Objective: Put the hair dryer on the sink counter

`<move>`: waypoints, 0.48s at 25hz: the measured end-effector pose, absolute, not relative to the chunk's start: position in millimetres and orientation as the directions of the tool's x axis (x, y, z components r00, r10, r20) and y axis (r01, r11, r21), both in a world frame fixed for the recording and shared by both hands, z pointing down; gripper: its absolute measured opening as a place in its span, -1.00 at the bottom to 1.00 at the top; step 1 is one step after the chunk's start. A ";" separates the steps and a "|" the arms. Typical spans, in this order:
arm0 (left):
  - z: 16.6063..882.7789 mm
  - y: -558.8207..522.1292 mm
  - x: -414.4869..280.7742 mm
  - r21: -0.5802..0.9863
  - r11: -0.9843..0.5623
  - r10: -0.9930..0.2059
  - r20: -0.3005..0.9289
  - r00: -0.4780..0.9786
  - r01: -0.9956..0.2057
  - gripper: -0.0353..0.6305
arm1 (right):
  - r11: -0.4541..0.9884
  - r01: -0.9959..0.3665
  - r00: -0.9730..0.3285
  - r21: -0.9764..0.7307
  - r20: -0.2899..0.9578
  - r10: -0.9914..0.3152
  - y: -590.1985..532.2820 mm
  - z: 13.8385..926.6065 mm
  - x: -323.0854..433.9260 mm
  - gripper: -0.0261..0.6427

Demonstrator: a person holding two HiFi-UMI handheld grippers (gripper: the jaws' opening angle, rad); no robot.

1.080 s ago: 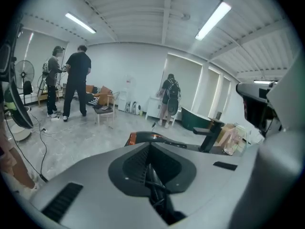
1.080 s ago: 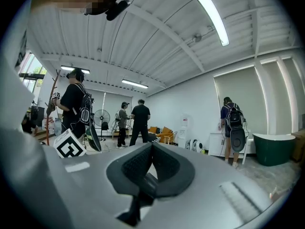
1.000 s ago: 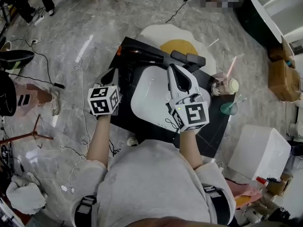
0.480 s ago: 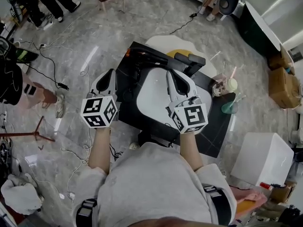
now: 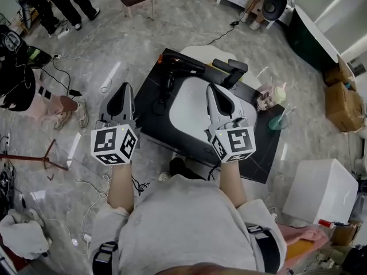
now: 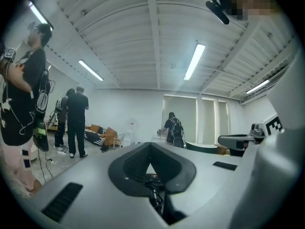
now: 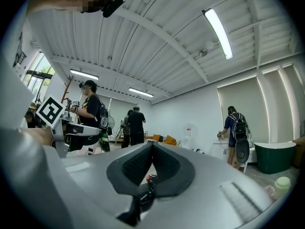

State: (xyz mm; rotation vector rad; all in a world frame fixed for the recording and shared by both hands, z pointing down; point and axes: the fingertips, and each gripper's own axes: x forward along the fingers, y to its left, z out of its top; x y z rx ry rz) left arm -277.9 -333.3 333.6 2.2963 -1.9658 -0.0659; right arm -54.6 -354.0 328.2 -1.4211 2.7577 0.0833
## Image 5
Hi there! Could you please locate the black faucet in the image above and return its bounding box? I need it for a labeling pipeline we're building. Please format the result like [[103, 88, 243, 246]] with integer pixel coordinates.
[[212, 58, 249, 88]]

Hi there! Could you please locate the egg-shaped rug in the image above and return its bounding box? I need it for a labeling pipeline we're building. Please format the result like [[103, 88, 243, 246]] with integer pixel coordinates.
[[180, 45, 263, 91]]

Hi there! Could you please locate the clear tumbler with cream lid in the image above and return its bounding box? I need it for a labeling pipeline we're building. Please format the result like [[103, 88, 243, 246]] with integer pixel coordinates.
[[255, 81, 288, 112]]

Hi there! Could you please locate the thin black hanging cable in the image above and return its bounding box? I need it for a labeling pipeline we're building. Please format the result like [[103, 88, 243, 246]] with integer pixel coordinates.
[[131, 175, 151, 197]]

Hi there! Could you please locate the person's right forearm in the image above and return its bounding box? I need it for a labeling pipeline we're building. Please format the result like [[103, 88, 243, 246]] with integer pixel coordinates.
[[218, 159, 248, 209]]

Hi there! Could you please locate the person's black trouser leg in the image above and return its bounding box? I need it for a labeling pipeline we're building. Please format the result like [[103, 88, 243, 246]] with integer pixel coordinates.
[[169, 156, 193, 180]]

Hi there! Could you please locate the white crumpled cloth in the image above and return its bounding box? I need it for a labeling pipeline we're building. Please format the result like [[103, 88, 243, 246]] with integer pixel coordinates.
[[0, 209, 53, 260]]

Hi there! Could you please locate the white floor cable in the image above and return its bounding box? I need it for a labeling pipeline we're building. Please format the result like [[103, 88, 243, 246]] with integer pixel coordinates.
[[73, 172, 113, 248]]

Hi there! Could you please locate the person's grey sweatshirt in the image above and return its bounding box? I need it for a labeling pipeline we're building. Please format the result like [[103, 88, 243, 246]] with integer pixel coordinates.
[[88, 174, 288, 275]]

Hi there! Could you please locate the black countertop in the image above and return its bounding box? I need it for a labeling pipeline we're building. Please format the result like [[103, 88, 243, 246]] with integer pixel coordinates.
[[133, 48, 286, 184]]

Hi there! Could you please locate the open cardboard box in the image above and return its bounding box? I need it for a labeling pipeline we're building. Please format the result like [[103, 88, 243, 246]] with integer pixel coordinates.
[[323, 54, 358, 93]]

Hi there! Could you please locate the black and green device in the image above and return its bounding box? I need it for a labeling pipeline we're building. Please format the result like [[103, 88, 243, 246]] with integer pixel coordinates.
[[25, 46, 53, 69]]

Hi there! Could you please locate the person's left forearm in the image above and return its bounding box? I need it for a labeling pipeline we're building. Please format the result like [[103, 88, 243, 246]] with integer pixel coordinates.
[[107, 161, 136, 213]]

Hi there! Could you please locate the brown wooden coat stand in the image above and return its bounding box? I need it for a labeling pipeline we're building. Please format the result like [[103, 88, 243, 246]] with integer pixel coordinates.
[[0, 138, 70, 172]]

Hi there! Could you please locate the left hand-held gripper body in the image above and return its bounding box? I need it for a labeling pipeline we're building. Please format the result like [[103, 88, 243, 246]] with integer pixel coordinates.
[[90, 119, 142, 167]]

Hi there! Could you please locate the green translucent cup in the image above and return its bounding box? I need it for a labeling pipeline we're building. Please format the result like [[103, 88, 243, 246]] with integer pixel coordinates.
[[268, 115, 288, 131]]

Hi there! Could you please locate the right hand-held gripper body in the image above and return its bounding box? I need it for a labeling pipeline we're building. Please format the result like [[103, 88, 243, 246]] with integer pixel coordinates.
[[204, 116, 257, 164]]

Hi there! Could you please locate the black harness strap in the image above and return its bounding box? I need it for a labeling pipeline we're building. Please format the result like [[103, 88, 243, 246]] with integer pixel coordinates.
[[91, 241, 119, 275], [246, 224, 280, 274]]

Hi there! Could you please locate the black cable with adapter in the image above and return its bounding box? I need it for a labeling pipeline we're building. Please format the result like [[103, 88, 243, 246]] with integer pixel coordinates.
[[40, 57, 83, 97]]

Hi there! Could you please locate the black hair dryer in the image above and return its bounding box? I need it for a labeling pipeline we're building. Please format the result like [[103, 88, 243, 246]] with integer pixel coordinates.
[[153, 53, 206, 116]]

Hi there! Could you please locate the pink towel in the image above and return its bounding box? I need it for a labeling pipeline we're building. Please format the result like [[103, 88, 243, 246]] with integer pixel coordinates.
[[276, 223, 329, 262]]

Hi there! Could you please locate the black floor cable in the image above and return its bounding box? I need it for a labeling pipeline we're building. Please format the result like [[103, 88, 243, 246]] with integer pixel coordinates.
[[206, 19, 240, 46]]

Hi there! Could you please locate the pale toothbrush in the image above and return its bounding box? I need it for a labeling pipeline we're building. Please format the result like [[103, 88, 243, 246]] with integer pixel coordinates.
[[282, 104, 298, 120]]

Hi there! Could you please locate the large cardboard box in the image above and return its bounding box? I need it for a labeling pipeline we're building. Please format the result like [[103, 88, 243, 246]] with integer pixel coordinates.
[[325, 81, 366, 133]]

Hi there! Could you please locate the white square box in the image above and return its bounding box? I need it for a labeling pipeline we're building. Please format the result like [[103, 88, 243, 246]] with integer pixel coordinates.
[[282, 158, 360, 226]]

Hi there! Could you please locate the green bathtub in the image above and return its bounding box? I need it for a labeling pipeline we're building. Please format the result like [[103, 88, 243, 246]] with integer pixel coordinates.
[[287, 4, 342, 72]]

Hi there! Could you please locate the black round floor fan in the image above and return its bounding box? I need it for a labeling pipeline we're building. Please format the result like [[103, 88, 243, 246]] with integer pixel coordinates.
[[261, 0, 288, 23]]

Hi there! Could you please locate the small cardboard box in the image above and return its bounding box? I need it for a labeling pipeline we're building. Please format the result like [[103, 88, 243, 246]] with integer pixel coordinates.
[[331, 219, 364, 248]]

